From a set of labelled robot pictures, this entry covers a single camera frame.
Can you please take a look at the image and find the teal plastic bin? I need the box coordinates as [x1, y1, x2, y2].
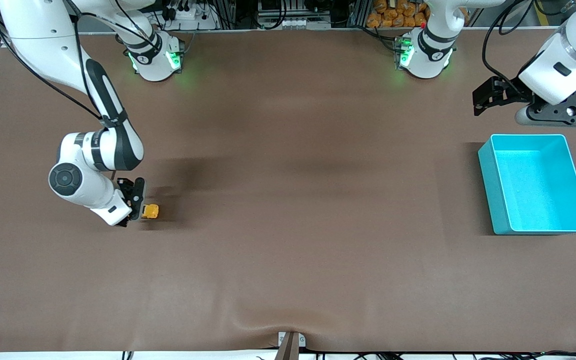
[477, 133, 576, 236]

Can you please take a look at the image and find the orange round items pile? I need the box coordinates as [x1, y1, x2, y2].
[366, 0, 431, 29]

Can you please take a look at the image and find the brown table mat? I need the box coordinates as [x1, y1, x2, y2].
[0, 27, 576, 353]

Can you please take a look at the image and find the white power strip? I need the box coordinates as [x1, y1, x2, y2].
[165, 2, 219, 31]

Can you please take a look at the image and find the white terminal block row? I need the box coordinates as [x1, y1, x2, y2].
[258, 15, 332, 30]

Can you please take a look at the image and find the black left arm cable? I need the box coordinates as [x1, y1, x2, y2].
[481, 0, 535, 97]

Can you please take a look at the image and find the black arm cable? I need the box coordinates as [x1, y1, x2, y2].
[481, 0, 535, 97]
[0, 0, 119, 126]

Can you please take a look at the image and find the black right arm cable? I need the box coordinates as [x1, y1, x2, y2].
[0, 0, 119, 126]

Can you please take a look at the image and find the metal table clamp bracket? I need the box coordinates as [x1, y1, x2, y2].
[277, 331, 307, 360]

